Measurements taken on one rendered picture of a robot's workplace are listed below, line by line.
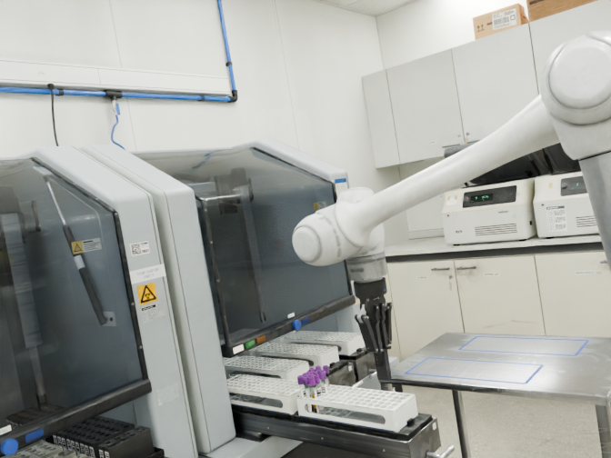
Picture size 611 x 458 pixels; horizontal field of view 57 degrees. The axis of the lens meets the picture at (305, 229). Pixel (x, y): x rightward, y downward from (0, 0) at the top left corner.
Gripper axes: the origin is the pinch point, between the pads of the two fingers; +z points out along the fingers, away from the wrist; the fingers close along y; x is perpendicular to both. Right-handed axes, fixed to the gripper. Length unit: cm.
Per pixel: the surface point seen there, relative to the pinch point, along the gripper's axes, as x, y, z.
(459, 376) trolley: 3.8, -29.5, 13.0
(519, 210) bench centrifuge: -44, -229, -14
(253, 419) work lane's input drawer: -40.2, 6.7, 15.8
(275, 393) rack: -31.8, 4.8, 8.5
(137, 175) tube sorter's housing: -58, 17, -54
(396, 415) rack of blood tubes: 4.7, 4.4, 9.9
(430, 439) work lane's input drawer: 8.2, -2.3, 17.8
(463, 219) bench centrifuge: -81, -230, -12
